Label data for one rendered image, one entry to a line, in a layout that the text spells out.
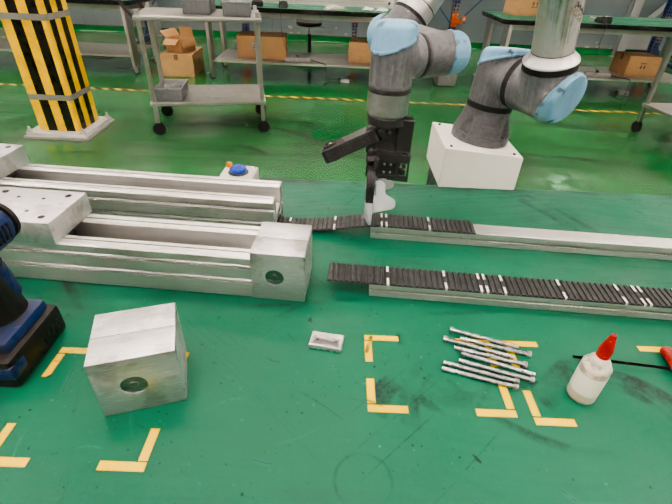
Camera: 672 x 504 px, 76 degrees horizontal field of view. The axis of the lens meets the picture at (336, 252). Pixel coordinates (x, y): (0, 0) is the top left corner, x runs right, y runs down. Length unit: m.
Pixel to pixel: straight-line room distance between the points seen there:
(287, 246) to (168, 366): 0.27
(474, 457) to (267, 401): 0.27
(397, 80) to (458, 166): 0.44
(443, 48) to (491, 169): 0.45
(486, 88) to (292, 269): 0.71
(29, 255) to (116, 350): 0.35
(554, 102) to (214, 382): 0.87
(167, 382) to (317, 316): 0.25
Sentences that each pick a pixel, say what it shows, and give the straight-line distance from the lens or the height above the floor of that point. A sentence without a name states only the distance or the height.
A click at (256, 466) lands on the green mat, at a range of 0.57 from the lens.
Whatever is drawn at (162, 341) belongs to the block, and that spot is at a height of 0.87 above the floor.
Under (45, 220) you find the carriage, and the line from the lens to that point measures 0.83.
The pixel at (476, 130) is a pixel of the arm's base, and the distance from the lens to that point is 1.19.
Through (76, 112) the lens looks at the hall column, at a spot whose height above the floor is 0.19.
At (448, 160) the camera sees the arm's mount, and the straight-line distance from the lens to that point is 1.15.
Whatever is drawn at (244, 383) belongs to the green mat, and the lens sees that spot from 0.63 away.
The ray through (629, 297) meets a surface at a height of 0.81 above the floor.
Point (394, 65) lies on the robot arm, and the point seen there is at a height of 1.13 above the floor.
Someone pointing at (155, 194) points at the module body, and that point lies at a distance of 0.94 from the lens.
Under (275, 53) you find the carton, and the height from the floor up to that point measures 0.29.
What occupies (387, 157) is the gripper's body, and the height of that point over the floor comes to 0.97.
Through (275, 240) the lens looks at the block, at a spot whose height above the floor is 0.87.
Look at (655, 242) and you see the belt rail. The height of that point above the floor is 0.81.
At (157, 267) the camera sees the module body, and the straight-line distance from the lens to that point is 0.78.
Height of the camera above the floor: 1.27
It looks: 35 degrees down
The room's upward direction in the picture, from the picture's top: 3 degrees clockwise
